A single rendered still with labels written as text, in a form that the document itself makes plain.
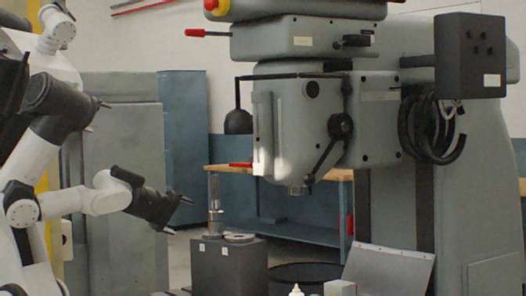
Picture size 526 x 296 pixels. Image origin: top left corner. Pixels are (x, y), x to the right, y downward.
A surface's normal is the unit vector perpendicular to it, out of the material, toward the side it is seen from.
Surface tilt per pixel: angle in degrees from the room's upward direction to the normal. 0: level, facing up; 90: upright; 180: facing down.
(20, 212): 114
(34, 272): 70
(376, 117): 90
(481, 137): 91
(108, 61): 90
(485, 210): 88
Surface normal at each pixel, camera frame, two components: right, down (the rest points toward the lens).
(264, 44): -0.78, 0.06
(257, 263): 0.72, 0.01
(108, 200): 0.55, 0.43
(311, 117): 0.55, 0.03
